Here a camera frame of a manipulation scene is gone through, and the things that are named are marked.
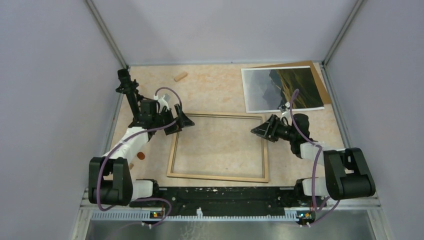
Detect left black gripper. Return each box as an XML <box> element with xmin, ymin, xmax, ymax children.
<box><xmin>152</xmin><ymin>103</ymin><xmax>194</xmax><ymax>135</ymax></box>

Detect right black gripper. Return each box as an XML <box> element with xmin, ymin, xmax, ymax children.
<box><xmin>251</xmin><ymin>114</ymin><xmax>296</xmax><ymax>143</ymax></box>

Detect landscape photo print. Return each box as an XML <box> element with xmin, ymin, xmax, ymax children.
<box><xmin>241</xmin><ymin>66</ymin><xmax>325</xmax><ymax>113</ymax></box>

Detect wooden picture frame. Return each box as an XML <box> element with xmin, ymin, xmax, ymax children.
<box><xmin>166</xmin><ymin>111</ymin><xmax>270</xmax><ymax>183</ymax></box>

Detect brown cardboard backing board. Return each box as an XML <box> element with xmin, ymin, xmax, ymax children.
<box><xmin>256</xmin><ymin>60</ymin><xmax>332</xmax><ymax>105</ymax></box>

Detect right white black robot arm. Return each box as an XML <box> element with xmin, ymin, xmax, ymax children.
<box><xmin>251</xmin><ymin>113</ymin><xmax>376</xmax><ymax>206</ymax></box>

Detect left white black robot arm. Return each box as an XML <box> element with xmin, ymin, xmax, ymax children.
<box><xmin>88</xmin><ymin>99</ymin><xmax>195</xmax><ymax>211</ymax></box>

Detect small wooden cylinder block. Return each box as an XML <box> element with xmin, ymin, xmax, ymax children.
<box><xmin>173</xmin><ymin>71</ymin><xmax>188</xmax><ymax>82</ymax></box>

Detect small round brown disc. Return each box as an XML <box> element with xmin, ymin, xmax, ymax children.
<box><xmin>136</xmin><ymin>152</ymin><xmax>146</xmax><ymax>160</ymax></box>

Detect black mini tripod orange tip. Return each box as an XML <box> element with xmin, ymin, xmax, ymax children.
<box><xmin>115</xmin><ymin>68</ymin><xmax>143</xmax><ymax>122</ymax></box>

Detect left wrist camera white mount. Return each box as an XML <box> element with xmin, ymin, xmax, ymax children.
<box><xmin>153</xmin><ymin>93</ymin><xmax>171</xmax><ymax>112</ymax></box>

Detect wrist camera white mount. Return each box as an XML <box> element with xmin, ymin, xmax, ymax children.
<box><xmin>153</xmin><ymin>93</ymin><xmax>171</xmax><ymax>112</ymax></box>
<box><xmin>278</xmin><ymin>101</ymin><xmax>291</xmax><ymax>116</ymax></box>

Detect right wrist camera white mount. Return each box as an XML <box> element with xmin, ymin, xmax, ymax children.
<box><xmin>278</xmin><ymin>101</ymin><xmax>291</xmax><ymax>116</ymax></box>

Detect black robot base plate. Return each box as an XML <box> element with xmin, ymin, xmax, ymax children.
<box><xmin>129</xmin><ymin>186</ymin><xmax>312</xmax><ymax>217</ymax></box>

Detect white toothed cable duct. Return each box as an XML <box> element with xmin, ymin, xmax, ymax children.
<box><xmin>90</xmin><ymin>208</ymin><xmax>299</xmax><ymax>222</ymax></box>

